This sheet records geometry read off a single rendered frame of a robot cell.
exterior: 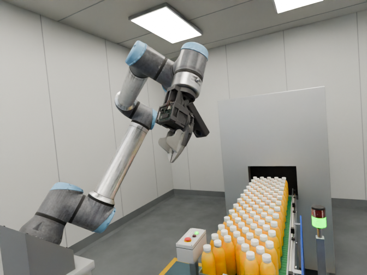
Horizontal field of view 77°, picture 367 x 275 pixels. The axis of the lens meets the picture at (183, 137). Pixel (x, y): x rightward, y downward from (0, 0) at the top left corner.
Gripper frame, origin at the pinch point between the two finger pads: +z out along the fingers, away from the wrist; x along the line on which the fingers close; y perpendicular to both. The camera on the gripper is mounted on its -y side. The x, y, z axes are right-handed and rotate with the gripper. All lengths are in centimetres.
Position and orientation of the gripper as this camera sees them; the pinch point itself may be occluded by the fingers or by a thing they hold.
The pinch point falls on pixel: (173, 159)
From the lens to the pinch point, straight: 64.8
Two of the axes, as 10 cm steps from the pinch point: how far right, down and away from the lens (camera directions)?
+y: -7.1, -3.8, -5.9
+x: 6.7, -1.0, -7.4
